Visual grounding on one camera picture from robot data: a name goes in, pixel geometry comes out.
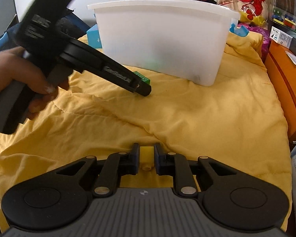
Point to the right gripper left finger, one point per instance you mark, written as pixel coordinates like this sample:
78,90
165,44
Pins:
111,170

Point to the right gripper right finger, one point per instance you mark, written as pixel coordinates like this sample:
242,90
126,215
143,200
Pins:
177,166

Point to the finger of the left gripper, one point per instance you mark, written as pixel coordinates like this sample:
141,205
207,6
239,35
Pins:
142,88

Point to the green duplo brick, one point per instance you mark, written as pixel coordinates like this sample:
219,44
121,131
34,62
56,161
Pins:
143,78

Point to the small yellow duplo brick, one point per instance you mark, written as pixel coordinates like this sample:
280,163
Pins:
147,158

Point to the person left hand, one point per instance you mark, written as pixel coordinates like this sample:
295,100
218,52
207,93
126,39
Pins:
14,67

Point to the dark blue bag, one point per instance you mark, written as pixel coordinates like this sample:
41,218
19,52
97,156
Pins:
37,30

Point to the light blue small box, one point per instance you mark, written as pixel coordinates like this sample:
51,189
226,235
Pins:
93,37

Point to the white plastic storage bin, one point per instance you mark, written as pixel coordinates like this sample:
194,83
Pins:
183,38

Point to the yellow quilted cloth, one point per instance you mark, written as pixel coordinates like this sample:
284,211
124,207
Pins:
237,121

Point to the orange cardboard box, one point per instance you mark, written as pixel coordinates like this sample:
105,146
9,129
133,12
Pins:
282,73

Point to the small white carton box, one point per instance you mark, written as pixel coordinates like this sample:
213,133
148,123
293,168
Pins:
280,37

